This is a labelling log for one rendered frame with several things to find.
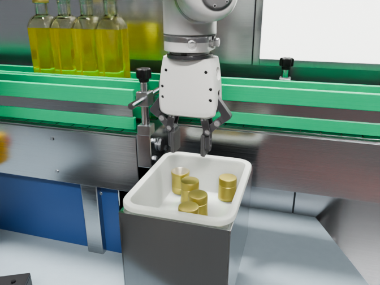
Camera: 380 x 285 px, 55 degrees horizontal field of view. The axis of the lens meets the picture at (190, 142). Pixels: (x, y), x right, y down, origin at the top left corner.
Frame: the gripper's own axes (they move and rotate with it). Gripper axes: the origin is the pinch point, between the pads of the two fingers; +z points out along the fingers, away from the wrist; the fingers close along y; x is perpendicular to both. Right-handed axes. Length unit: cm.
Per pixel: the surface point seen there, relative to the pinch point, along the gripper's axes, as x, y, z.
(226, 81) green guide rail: -21.1, -1.4, -6.9
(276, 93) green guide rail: -14.1, -12.9, -6.7
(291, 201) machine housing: -33.4, -17.7, 27.0
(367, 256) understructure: -34, -39, 40
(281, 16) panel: -30.5, -11.1, -20.1
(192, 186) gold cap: 1.4, -1.0, 7.9
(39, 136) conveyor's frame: -1.1, 33.7, 3.2
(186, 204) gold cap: 8.4, -2.2, 7.4
